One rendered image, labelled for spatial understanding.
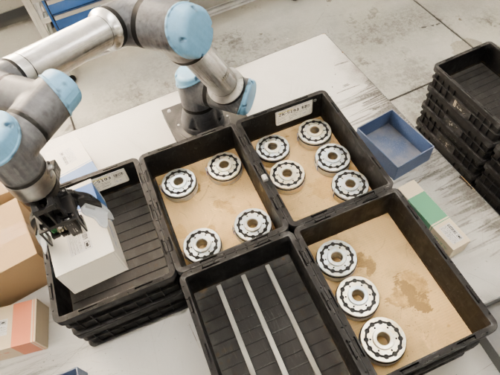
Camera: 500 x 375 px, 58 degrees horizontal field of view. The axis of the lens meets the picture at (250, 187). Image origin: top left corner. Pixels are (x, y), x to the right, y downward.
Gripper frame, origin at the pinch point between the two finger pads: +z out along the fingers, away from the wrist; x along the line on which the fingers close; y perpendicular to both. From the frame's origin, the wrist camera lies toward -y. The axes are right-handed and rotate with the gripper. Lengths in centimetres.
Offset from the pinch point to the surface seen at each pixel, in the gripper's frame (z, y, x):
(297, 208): 28, 3, 51
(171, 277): 18.0, 10.3, 12.9
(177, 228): 28.0, -7.7, 18.8
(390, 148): 41, -10, 94
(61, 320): 17.9, 8.3, -13.7
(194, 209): 28.0, -11.1, 25.4
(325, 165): 25, -5, 65
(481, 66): 62, -40, 168
